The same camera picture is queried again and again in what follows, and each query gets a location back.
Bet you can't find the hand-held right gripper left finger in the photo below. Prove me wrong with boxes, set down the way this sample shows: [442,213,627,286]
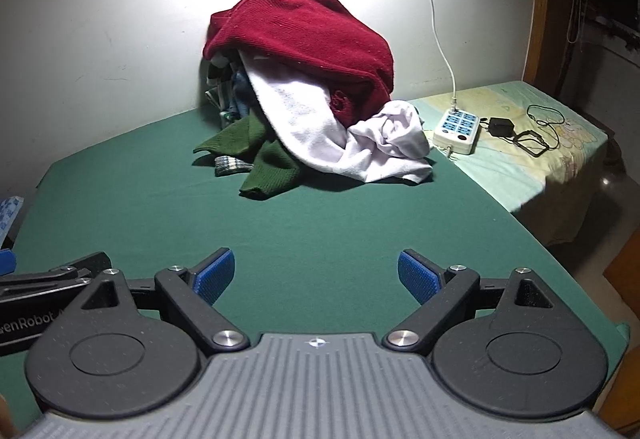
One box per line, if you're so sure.
[80,247,251,353]

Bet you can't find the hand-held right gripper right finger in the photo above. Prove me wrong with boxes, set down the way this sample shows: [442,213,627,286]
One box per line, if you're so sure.
[382,248,556,351]

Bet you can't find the dark red knit sweater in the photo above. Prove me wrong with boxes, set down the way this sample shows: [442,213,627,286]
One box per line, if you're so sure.
[202,0,396,124]

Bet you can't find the blue white patterned cloth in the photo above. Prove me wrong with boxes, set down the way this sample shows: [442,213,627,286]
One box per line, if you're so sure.
[0,195,25,240]

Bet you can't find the green knit sweater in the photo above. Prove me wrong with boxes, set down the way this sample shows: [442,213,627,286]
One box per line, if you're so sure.
[192,111,313,200]

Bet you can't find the pale printed bed sheet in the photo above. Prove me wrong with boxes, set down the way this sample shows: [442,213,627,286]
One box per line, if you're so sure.
[407,80,616,247]

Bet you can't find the pale lilac shirt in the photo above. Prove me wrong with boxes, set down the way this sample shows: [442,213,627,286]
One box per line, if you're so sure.
[345,100,435,184]

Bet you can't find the white power strip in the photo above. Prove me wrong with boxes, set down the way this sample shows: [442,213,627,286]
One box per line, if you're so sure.
[432,109,482,154]

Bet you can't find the black charger adapter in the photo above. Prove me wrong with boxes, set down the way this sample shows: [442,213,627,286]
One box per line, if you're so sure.
[487,117,516,138]

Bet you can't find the white sweatshirt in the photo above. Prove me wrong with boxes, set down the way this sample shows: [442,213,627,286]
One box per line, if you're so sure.
[239,50,386,182]

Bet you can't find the bright green striped garment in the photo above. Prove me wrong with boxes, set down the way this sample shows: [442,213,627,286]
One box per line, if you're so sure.
[204,61,238,127]

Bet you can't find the blue garment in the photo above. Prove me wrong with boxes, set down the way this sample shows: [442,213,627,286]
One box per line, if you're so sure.
[231,69,253,120]

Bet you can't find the wooden headboard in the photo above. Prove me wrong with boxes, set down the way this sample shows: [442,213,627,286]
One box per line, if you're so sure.
[520,0,596,120]

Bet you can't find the thin black charger cable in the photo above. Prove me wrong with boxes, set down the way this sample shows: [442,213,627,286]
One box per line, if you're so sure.
[512,105,563,158]

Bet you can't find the white power cable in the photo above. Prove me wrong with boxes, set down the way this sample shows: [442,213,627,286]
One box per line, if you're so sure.
[425,0,458,112]

